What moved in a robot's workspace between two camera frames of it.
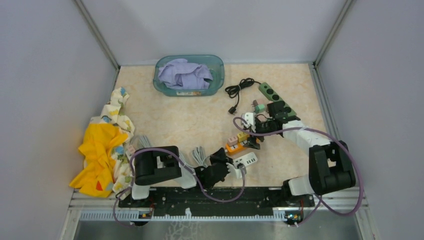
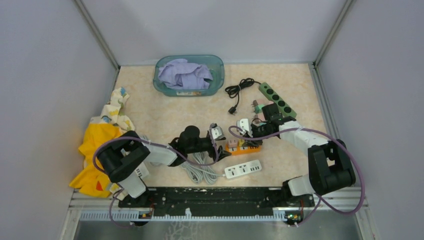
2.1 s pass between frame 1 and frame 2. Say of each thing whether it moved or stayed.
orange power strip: moved
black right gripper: stayed
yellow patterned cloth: stayed
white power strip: moved
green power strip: stayed
